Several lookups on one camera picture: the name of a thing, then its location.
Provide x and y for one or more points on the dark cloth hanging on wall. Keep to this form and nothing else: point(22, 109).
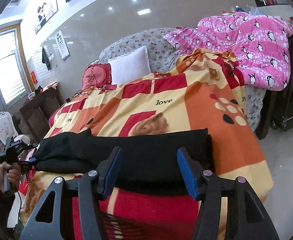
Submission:
point(45, 59)

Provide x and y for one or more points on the pink penguin quilt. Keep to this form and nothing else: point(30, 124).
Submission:
point(260, 44)

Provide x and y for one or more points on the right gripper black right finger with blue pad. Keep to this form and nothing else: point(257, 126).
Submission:
point(247, 217)

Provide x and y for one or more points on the red ruffled cushion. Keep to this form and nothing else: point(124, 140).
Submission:
point(96, 75)

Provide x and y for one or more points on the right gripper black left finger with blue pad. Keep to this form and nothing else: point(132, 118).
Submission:
point(52, 217)

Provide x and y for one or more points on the white ornate chair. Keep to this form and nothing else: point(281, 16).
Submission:
point(7, 129)

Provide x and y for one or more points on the dark wooden desk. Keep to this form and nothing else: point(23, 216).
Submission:
point(33, 117)

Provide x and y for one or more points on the white square pillow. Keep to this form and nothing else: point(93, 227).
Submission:
point(130, 66)

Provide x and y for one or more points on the wedding photo on wall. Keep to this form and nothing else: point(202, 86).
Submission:
point(44, 9)

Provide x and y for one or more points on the orange red love blanket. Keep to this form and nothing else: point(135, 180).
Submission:
point(196, 94)

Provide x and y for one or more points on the eye chart wall poster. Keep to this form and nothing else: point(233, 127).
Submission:
point(62, 46)

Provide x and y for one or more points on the person's left hand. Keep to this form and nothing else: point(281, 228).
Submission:
point(13, 173)

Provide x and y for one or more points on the black knit pants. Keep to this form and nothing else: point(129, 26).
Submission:
point(149, 162)

